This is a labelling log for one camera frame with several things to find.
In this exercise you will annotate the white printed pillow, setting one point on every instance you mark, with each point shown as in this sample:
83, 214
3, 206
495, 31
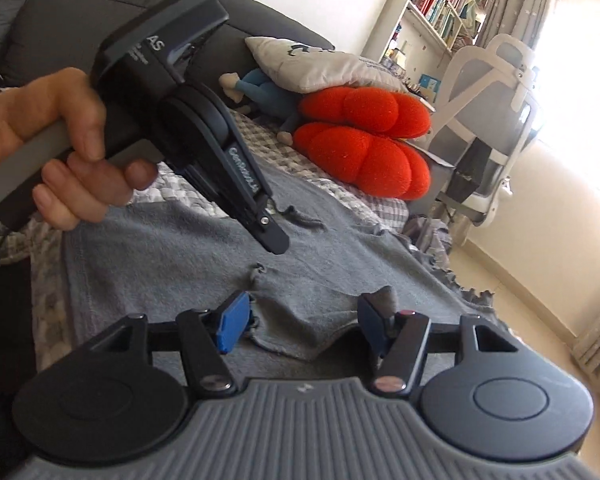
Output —
320, 67

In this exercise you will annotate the grey knit top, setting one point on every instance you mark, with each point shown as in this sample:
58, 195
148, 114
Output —
180, 260

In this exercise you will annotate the blue plush toy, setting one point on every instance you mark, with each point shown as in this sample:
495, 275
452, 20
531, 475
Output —
270, 92

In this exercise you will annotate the red pumpkin cushion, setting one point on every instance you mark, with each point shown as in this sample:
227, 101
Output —
365, 110
365, 160

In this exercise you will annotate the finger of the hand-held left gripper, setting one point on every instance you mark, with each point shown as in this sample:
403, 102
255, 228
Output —
250, 185

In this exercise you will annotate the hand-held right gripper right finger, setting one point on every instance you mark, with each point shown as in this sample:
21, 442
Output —
372, 327

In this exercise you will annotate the person's left hand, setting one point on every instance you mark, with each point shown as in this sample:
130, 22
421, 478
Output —
45, 100

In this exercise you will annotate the white office chair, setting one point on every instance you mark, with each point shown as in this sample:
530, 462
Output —
482, 110

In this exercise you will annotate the grey checkered quilted blanket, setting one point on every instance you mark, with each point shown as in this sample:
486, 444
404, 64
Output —
375, 207

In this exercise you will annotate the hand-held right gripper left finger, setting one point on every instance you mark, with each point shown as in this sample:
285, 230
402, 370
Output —
234, 322

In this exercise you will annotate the person's dark clothing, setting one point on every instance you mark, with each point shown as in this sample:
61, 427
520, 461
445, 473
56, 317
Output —
0, 335

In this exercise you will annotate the grey sofa backrest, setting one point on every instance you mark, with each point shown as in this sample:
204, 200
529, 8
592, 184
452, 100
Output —
80, 10

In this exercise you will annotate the white bookshelf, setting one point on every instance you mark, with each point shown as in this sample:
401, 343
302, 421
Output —
440, 0

